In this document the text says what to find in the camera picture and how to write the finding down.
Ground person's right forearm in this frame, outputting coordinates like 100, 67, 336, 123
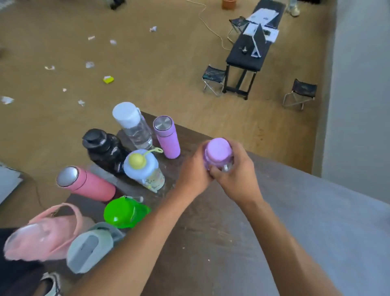
241, 195, 344, 296

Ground person's white shoe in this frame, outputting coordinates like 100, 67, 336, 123
39, 272, 63, 296

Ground white floor cable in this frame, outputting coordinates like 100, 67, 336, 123
185, 0, 233, 51

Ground pink bottle with handle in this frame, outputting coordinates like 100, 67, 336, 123
3, 203, 95, 262

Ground small folding stool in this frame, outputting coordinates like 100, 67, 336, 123
201, 65, 227, 97
227, 16, 250, 44
282, 78, 318, 111

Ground clear bottle with purple lid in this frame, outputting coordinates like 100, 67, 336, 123
202, 137, 235, 173

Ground person's left forearm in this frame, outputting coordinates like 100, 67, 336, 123
65, 183, 214, 296

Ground black bench table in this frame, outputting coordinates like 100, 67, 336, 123
223, 0, 287, 101

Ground purple thermos with steel lid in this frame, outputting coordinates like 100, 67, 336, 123
153, 115, 181, 160

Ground grey bottle with flip lid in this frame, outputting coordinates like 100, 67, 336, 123
66, 222, 126, 274

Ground white printed paper sheet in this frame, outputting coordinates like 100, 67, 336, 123
246, 8, 280, 24
263, 27, 280, 43

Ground open laptop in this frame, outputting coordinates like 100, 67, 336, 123
243, 23, 269, 58

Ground scattered white paper scraps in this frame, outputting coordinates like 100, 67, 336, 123
0, 26, 159, 107

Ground black water bottle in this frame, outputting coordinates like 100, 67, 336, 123
82, 128, 130, 176

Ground person's left hand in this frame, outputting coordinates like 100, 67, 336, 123
176, 142, 214, 198

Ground white flat board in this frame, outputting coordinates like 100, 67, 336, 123
0, 164, 24, 205

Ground person's right hand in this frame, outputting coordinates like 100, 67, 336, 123
209, 139, 264, 207

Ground pink thermos with steel lid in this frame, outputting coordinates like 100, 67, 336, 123
56, 165, 117, 202

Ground clear bottle with yellow knob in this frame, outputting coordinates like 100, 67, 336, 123
123, 147, 166, 193

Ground clear bottle with white lid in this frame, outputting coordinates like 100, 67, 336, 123
112, 101, 154, 150

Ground bottle with green lid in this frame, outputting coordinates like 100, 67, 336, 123
103, 196, 151, 229

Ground person's black trouser leg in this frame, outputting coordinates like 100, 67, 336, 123
0, 227, 47, 296

